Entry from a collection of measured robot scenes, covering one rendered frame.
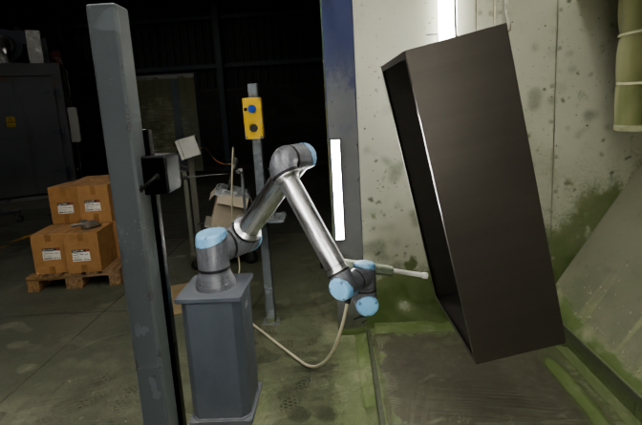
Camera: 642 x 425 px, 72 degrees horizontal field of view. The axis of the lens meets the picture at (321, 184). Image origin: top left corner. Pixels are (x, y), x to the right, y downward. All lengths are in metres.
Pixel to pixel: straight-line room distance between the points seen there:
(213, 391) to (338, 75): 1.80
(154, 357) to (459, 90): 1.23
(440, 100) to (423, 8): 1.24
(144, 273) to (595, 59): 2.72
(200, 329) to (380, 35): 1.84
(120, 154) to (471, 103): 1.18
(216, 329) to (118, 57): 1.59
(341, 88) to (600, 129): 1.54
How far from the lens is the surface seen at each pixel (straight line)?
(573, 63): 3.01
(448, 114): 1.61
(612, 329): 2.73
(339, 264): 1.72
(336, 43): 2.70
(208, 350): 2.25
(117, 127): 0.82
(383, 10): 2.74
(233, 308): 2.14
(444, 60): 1.61
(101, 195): 4.70
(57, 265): 4.66
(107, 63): 0.83
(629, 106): 2.73
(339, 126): 2.67
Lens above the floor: 1.45
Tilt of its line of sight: 10 degrees down
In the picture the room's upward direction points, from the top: 3 degrees counter-clockwise
